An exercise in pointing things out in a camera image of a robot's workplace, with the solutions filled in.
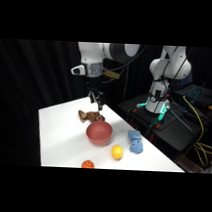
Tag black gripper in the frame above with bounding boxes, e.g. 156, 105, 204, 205
85, 75, 106, 112

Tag red bumpy ball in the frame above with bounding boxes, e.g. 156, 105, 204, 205
80, 159, 96, 170

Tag pink bowl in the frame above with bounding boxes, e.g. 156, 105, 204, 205
84, 119, 114, 146

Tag brown plush toy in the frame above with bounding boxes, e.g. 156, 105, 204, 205
77, 109, 107, 125

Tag yellow lemon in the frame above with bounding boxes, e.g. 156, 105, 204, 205
111, 144, 124, 161

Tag blue plush toy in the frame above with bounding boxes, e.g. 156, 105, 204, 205
126, 129, 145, 155

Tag black robot stand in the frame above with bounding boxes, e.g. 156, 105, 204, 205
114, 90, 212, 164

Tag black laptop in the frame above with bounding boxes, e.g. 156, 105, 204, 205
175, 82, 212, 109

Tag olive wrist mount plate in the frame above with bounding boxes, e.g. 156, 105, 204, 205
101, 69, 122, 82

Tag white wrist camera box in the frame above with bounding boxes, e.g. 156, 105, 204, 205
70, 63, 87, 77

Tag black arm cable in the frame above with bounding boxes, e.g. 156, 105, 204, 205
109, 43, 149, 75

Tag yellow cable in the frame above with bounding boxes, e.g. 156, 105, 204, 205
178, 95, 212, 169

